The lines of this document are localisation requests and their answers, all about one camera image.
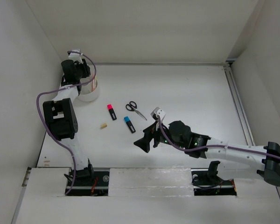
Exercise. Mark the black handled scissors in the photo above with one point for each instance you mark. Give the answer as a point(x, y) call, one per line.
point(132, 106)

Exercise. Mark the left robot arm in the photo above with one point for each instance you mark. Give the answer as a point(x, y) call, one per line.
point(61, 119)

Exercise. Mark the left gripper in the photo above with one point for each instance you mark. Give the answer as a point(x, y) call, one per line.
point(84, 66)

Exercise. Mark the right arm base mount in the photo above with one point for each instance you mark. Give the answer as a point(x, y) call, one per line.
point(205, 182)

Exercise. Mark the pink cap black highlighter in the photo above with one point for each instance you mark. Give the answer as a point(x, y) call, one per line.
point(111, 112)

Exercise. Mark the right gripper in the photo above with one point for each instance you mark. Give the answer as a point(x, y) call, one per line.
point(150, 132)

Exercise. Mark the white round divided container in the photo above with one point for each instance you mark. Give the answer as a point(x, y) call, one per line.
point(86, 95)

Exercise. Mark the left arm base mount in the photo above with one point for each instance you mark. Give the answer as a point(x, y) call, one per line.
point(98, 186)

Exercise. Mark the aluminium frame rail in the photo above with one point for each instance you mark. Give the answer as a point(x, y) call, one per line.
point(238, 104)

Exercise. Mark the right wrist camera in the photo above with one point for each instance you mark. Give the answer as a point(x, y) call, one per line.
point(157, 114)

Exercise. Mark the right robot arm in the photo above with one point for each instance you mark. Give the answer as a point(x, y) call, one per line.
point(228, 161)

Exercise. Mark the blue cap black highlighter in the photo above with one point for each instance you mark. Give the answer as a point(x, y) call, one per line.
point(129, 124)

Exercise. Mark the pink clear pen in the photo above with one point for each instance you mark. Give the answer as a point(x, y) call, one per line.
point(92, 88)

